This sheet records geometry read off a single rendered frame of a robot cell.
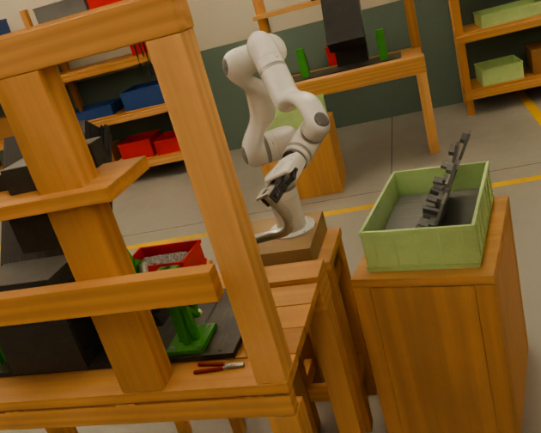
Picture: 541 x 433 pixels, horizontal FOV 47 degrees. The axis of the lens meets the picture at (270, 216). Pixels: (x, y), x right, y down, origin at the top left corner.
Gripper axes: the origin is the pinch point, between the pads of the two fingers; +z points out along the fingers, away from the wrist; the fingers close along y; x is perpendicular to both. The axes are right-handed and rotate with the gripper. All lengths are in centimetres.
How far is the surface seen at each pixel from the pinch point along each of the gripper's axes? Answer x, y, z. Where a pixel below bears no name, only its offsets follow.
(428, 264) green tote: 70, -11, -37
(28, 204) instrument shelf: -45, -29, 36
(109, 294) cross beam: -15, -27, 42
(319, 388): 97, -80, -5
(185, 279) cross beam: -5.3, -7.2, 33.3
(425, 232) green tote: 59, -6, -41
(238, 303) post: 10.0, -5.2, 29.5
